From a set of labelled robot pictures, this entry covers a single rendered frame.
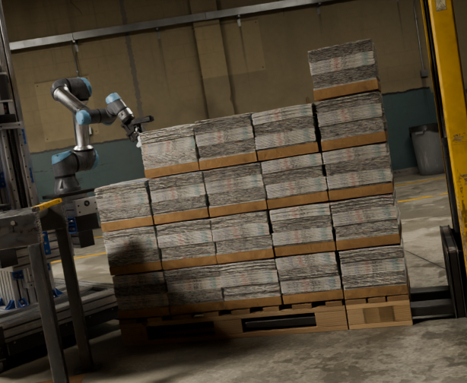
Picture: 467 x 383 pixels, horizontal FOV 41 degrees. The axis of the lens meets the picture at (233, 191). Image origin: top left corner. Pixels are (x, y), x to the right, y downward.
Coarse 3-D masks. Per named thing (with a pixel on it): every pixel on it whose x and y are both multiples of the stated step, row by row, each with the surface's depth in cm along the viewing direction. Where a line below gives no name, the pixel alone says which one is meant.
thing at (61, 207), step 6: (60, 204) 289; (18, 210) 288; (54, 210) 289; (60, 210) 289; (48, 216) 289; (54, 216) 289; (60, 216) 289; (66, 216) 293; (42, 222) 289; (48, 222) 289; (54, 222) 289; (60, 222) 289; (66, 222) 291; (42, 228) 289; (48, 228) 289; (54, 228) 289; (60, 228) 290
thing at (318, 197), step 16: (320, 192) 287; (208, 208) 302; (224, 208) 300; (240, 208) 298; (256, 208) 296; (112, 224) 317; (128, 224) 315; (144, 224) 312; (208, 256) 305; (224, 256) 303; (240, 256) 301; (256, 256) 298; (272, 256) 296; (112, 272) 320; (128, 272) 318; (192, 304) 310; (208, 304) 308; (224, 304) 306; (240, 304) 304; (256, 304) 301; (272, 304) 299
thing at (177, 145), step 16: (176, 128) 303; (192, 128) 301; (144, 144) 309; (160, 144) 307; (176, 144) 305; (192, 144) 303; (144, 160) 310; (160, 160) 308; (176, 160) 306; (192, 160) 303; (160, 176) 310
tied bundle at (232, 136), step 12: (216, 120) 297; (228, 120) 295; (240, 120) 294; (252, 120) 296; (204, 132) 299; (216, 132) 297; (228, 132) 296; (240, 132) 294; (252, 132) 293; (204, 144) 300; (216, 144) 298; (228, 144) 296; (240, 144) 295; (252, 144) 293; (204, 156) 300; (216, 156) 298; (228, 156) 297; (216, 168) 301
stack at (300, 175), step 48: (96, 192) 317; (144, 192) 310; (192, 192) 304; (240, 192) 298; (288, 192) 291; (144, 240) 313; (192, 240) 306; (240, 240) 300; (288, 240) 294; (144, 288) 317; (192, 288) 310; (240, 288) 303; (288, 288) 296; (336, 288) 290; (144, 336) 319; (192, 336) 314; (240, 336) 305
